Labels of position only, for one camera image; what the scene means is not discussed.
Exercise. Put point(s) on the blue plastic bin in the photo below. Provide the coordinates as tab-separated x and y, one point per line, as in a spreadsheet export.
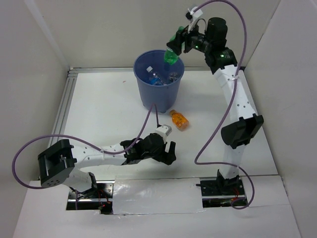
163	96

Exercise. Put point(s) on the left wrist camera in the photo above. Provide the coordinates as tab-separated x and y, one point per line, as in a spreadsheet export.
164	131

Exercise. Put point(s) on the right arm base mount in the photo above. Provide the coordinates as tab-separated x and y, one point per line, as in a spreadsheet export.
221	192

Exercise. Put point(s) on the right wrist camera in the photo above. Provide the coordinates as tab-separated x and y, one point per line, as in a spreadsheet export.
193	14

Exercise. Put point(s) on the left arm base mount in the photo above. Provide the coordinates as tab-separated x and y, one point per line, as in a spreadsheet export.
101	200

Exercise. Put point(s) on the blue label water bottle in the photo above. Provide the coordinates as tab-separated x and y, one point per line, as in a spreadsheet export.
156	78

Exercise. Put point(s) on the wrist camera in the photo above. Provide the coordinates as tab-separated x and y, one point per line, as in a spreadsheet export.
164	131
193	14

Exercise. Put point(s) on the small bottle black cap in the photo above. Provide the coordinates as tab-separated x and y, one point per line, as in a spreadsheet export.
172	77

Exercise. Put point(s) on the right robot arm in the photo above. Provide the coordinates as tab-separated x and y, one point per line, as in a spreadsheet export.
244	122

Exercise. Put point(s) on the green soda bottle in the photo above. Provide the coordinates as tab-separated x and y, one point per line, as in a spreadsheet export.
170	56

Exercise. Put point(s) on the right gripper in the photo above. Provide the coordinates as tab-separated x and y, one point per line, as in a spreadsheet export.
176	45

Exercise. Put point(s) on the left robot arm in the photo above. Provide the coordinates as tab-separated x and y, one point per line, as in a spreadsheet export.
62	163

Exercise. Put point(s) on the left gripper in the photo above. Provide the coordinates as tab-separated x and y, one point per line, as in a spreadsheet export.
167	157

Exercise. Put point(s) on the orange juice bottle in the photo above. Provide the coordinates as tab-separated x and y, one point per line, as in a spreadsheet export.
179	120

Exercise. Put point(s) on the aluminium frame rail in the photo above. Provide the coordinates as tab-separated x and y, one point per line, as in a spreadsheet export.
100	105

